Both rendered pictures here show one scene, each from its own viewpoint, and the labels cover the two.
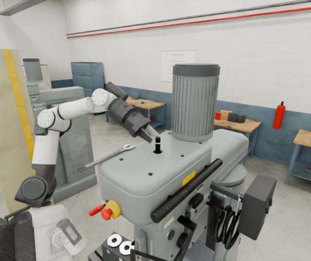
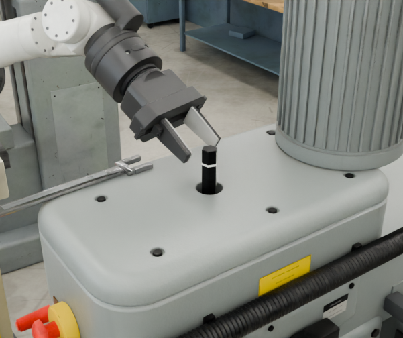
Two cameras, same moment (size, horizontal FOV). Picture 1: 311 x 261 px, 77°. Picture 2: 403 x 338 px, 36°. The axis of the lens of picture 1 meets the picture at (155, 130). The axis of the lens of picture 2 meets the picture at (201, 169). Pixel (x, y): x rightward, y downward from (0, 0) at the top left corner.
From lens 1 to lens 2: 0.20 m
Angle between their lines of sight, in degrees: 15
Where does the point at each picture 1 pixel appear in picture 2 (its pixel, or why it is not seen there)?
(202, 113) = (361, 88)
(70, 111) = not seen: outside the picture
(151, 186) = (147, 286)
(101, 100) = (64, 29)
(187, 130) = (313, 134)
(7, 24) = not seen: outside the picture
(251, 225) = not seen: outside the picture
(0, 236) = not seen: outside the picture
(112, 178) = (61, 249)
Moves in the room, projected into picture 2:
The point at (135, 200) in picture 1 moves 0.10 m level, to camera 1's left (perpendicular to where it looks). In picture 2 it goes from (105, 314) to (25, 300)
